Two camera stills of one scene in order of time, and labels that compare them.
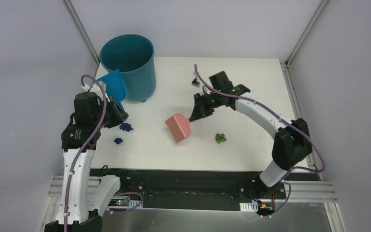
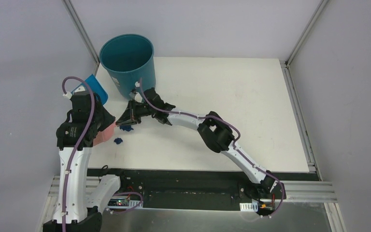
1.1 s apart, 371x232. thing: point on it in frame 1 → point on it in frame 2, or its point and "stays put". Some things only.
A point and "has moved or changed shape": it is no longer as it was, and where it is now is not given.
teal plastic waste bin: x=134 y=55 stays put
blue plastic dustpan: x=115 y=86 has moved or changed shape
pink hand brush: x=179 y=126 → x=105 y=135
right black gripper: x=200 y=110 → x=131 y=117
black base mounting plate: x=193 y=190 stays put
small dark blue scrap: x=118 y=140 stays put
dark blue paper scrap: x=125 y=126 stays put
